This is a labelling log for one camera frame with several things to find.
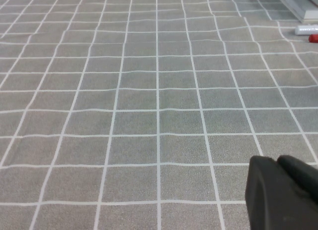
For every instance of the grey white-grid tablecloth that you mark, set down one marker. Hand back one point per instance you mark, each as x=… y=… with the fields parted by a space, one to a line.
x=149 y=115

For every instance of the red capped marker pen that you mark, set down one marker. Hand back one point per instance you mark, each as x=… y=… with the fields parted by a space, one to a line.
x=314 y=38

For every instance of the white whiteboard marker black cap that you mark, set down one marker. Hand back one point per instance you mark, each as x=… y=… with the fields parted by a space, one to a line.
x=305 y=30

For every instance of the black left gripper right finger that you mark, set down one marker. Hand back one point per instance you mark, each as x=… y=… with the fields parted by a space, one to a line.
x=303 y=175

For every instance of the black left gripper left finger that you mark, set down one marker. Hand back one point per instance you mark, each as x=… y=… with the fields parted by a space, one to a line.
x=273 y=205

